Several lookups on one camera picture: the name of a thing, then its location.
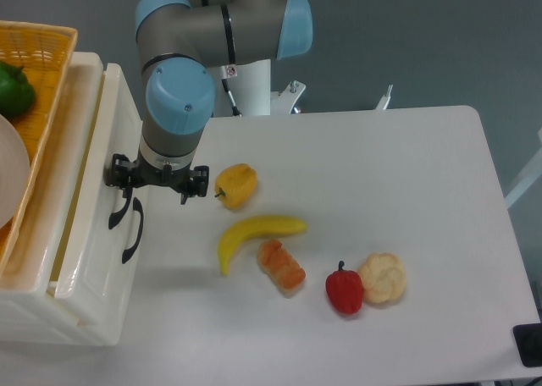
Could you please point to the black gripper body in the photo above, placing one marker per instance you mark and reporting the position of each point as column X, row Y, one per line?
column 187, row 181

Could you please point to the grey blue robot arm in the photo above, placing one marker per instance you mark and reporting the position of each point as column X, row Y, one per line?
column 179, row 41

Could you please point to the white drawer cabinet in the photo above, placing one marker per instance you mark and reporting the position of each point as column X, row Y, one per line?
column 29, row 312

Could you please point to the yellow toy bell pepper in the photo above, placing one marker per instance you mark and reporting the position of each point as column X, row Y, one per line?
column 235, row 185

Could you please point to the yellow toy banana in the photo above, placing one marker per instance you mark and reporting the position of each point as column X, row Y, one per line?
column 252, row 228

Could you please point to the white plate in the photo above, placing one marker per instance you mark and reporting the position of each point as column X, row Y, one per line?
column 15, row 170

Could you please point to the orange toy croissant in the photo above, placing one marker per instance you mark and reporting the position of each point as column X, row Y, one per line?
column 281, row 267

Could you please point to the green toy bell pepper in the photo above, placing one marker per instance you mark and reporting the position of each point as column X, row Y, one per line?
column 17, row 94

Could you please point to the yellow wicker basket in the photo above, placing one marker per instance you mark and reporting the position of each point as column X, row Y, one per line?
column 45, row 52

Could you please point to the red toy bell pepper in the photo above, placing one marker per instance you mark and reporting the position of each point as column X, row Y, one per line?
column 345, row 290

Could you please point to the beige toy bread roll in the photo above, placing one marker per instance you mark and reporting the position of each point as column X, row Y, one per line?
column 383, row 278

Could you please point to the black device at edge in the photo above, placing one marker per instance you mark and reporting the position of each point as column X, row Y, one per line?
column 528, row 339

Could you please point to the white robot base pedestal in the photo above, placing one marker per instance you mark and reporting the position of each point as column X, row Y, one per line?
column 245, row 91

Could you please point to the white metal frame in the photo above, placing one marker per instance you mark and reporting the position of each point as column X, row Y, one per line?
column 525, row 178

